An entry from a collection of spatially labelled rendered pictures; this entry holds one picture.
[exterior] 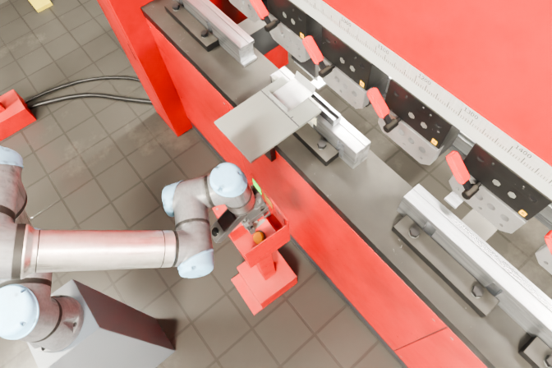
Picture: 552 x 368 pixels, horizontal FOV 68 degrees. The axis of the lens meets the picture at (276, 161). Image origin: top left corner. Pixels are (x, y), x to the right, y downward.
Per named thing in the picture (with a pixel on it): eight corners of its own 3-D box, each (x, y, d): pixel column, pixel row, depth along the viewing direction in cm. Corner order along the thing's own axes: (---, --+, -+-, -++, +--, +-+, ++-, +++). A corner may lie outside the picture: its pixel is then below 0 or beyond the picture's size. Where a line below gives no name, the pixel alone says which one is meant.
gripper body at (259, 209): (272, 215, 112) (265, 200, 101) (246, 234, 111) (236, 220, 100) (256, 195, 115) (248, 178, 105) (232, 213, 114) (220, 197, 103)
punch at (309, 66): (292, 63, 118) (290, 39, 110) (296, 60, 119) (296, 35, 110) (315, 83, 114) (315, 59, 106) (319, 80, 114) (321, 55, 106)
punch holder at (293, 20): (269, 35, 111) (263, -17, 97) (292, 20, 113) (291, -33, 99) (305, 66, 105) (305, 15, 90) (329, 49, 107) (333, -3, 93)
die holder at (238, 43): (171, -1, 167) (163, -21, 158) (183, -7, 168) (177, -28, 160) (244, 67, 146) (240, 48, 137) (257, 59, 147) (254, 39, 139)
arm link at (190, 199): (161, 225, 87) (211, 213, 87) (158, 179, 92) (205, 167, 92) (174, 236, 94) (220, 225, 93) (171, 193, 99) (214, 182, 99)
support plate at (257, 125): (213, 123, 120) (213, 121, 119) (282, 77, 127) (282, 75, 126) (250, 163, 113) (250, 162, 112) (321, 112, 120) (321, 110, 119)
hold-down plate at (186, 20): (166, 11, 163) (163, 6, 160) (177, 5, 164) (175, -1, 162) (208, 52, 151) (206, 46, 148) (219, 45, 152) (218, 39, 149)
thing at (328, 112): (289, 86, 128) (288, 80, 125) (296, 81, 129) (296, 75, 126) (333, 126, 120) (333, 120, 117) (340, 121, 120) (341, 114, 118)
